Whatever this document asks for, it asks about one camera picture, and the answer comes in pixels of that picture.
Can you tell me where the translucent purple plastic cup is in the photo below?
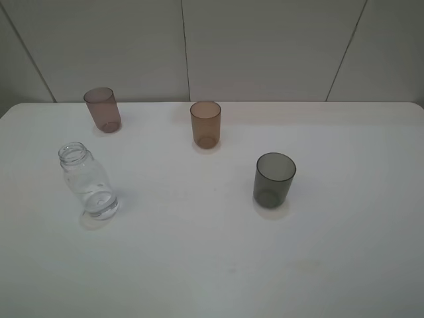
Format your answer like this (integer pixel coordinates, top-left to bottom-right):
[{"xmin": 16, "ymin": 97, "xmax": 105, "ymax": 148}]
[{"xmin": 83, "ymin": 87, "xmax": 121, "ymax": 133}]

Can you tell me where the translucent grey plastic cup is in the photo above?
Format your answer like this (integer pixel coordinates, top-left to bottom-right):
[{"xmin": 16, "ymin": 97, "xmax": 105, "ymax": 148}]
[{"xmin": 253, "ymin": 152, "xmax": 297, "ymax": 209}]

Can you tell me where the translucent orange plastic cup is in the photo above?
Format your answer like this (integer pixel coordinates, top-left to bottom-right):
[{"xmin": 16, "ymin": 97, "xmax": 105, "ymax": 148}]
[{"xmin": 189, "ymin": 101, "xmax": 221, "ymax": 149}]

